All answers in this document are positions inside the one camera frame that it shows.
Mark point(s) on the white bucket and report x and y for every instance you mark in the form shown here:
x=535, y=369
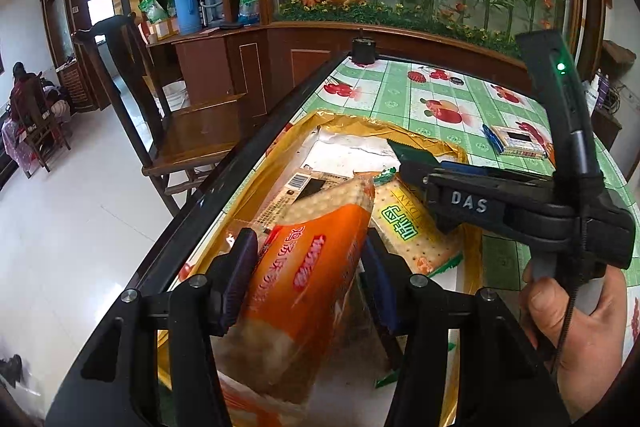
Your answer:
x=173, y=94

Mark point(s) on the gold tray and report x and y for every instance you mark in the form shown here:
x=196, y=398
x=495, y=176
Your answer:
x=280, y=142

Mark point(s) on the yellow carton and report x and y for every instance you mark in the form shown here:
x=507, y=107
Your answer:
x=165, y=29

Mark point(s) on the blue thermos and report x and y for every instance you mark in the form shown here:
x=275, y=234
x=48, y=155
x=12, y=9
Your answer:
x=187, y=9

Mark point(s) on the wooden sideboard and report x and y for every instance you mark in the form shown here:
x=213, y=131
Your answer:
x=220, y=62

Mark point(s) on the green floral tablecloth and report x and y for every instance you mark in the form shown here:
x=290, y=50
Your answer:
x=400, y=99

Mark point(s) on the blue pen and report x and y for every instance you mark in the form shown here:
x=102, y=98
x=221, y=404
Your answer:
x=492, y=139

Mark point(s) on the green plastic bag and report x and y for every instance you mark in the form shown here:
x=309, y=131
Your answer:
x=152, y=9

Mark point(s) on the small wooden chair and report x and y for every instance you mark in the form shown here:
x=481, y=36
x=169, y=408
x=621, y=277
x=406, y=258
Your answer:
x=37, y=127

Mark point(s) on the dark wooden chair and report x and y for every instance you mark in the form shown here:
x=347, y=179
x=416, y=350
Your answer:
x=195, y=127

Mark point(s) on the dark green snack packet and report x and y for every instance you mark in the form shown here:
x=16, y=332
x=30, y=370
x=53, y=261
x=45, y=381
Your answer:
x=405, y=151

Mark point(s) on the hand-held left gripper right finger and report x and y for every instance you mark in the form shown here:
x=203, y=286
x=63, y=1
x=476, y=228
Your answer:
x=382, y=289

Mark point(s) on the green-label water bottle pack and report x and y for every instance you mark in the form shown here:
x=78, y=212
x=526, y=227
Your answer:
x=248, y=4

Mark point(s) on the brown barcode packet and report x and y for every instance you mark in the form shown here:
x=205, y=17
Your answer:
x=310, y=187

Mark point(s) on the small colourful box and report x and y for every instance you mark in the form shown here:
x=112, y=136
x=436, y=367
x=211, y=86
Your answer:
x=517, y=141

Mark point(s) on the yellow-green square cracker packet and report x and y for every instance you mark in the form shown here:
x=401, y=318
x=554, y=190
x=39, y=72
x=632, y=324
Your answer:
x=415, y=237

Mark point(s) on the person's right hand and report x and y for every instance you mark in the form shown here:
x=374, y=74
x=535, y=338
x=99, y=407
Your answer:
x=590, y=342

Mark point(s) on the black round table object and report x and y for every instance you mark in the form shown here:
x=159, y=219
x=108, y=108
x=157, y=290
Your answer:
x=363, y=51

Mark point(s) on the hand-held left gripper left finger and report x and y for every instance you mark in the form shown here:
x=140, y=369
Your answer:
x=240, y=279

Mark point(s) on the orange cracker packet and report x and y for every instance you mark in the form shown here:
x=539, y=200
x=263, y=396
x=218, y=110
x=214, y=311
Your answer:
x=250, y=407
x=305, y=277

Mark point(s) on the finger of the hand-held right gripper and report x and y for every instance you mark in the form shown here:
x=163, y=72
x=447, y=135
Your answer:
x=417, y=172
x=480, y=169

